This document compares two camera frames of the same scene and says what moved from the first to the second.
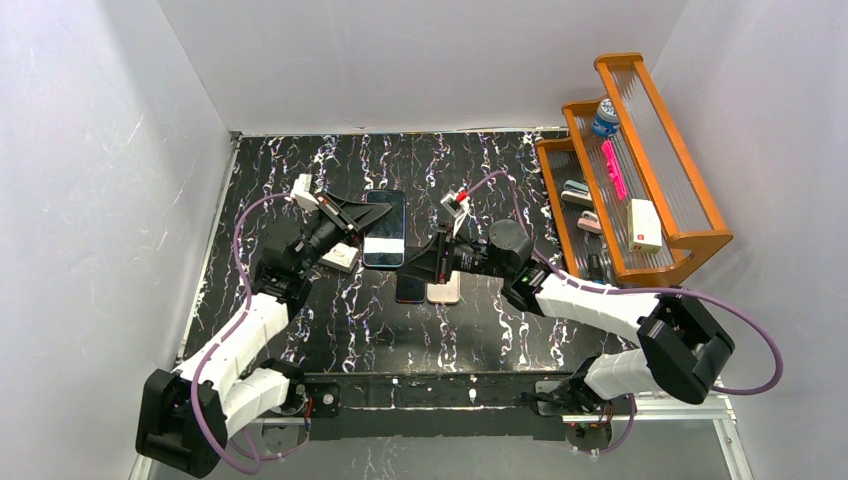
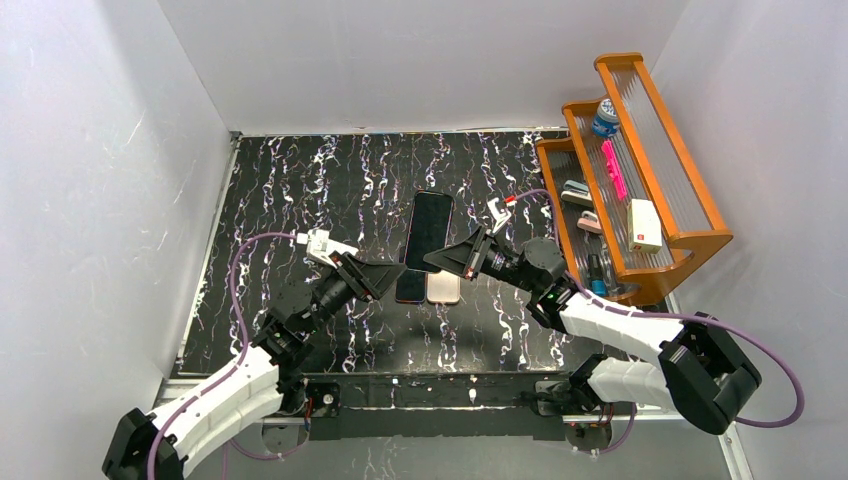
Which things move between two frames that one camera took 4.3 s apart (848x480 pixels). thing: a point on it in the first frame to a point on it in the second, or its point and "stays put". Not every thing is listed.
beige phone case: [448, 292] stays put
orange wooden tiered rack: [629, 195] stays put
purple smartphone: [409, 289] stays put
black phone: [384, 244] to [429, 228]
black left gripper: [337, 216] to [351, 273]
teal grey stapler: [577, 193] stays put
